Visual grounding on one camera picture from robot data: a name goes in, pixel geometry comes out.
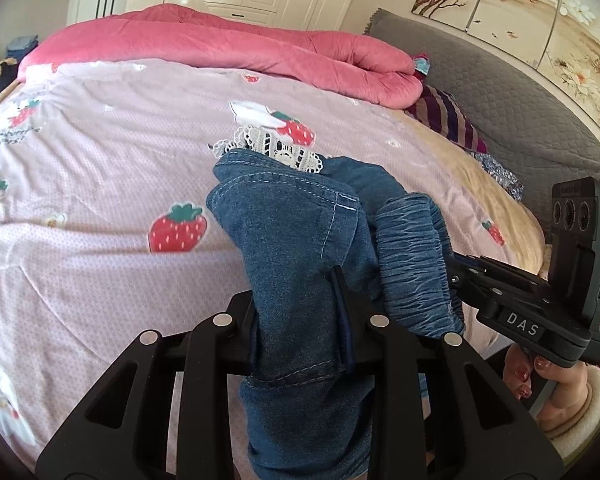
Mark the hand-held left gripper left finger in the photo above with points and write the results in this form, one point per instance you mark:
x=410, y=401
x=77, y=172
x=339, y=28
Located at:
x=242, y=340

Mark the grey quilted headboard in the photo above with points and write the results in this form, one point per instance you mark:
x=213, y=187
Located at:
x=505, y=85

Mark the person's right hand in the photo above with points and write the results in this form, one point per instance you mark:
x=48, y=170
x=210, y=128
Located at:
x=567, y=395

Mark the person's right forearm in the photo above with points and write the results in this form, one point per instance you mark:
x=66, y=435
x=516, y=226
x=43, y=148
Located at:
x=590, y=427

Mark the blue folded clothes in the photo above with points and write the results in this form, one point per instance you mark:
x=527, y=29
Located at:
x=22, y=47

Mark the small colourful cloth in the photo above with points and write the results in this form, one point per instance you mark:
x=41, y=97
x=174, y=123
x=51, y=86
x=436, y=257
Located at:
x=422, y=65

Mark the blue floral cloth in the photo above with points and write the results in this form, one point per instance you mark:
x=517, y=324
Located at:
x=500, y=175

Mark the pink strawberry print bedsheet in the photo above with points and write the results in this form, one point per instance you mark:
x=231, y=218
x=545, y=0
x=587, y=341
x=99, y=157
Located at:
x=105, y=135

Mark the blue denim pants with lace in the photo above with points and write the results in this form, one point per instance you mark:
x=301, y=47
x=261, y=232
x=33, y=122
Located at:
x=290, y=240

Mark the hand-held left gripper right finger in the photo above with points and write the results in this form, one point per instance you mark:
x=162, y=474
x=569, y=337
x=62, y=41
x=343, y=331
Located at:
x=349, y=340

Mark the pink quilt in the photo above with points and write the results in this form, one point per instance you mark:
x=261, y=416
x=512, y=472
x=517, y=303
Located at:
x=230, y=45

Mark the beige blanket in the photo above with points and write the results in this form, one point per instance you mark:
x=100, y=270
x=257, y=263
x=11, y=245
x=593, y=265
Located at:
x=460, y=170

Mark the striped purple pillow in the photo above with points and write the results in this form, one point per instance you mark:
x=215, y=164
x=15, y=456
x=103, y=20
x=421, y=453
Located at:
x=445, y=115

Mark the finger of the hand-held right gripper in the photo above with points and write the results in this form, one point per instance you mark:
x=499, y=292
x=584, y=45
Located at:
x=475, y=290
x=505, y=272

